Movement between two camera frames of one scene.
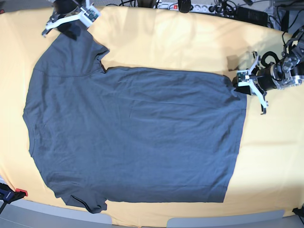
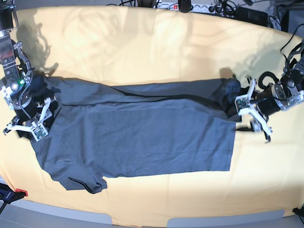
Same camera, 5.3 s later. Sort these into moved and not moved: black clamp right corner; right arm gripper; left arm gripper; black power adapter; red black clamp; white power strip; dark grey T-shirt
Moved: right arm gripper; dark grey T-shirt; left arm gripper
Not moved: red black clamp; black power adapter; white power strip; black clamp right corner
